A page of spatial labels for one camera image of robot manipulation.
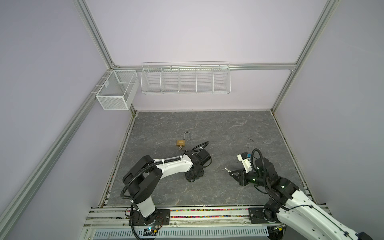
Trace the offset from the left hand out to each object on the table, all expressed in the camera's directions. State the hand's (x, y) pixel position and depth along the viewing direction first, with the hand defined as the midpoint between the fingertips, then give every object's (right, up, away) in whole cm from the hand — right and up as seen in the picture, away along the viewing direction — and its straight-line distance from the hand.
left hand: (198, 177), depth 86 cm
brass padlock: (-11, +18, +16) cm, 27 cm away
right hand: (+17, +5, -11) cm, 20 cm away
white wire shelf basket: (-8, +61, +11) cm, 63 cm away
